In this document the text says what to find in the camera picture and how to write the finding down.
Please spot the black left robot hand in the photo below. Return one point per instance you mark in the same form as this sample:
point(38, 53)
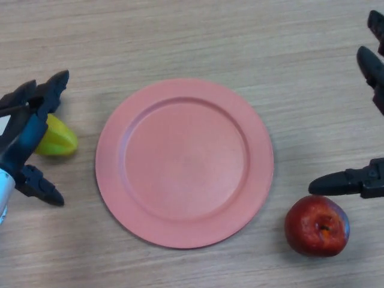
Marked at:
point(24, 135)

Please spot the pink round plate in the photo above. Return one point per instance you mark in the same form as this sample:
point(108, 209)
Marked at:
point(184, 163)

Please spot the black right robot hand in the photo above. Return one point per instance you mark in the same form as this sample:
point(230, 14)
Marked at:
point(372, 180)

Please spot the yellow green starfruit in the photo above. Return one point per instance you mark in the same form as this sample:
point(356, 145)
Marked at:
point(60, 139)

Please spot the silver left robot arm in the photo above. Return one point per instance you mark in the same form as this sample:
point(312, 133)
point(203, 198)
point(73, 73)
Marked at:
point(4, 192)

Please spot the red apple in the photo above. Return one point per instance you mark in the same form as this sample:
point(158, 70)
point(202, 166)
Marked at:
point(315, 226)

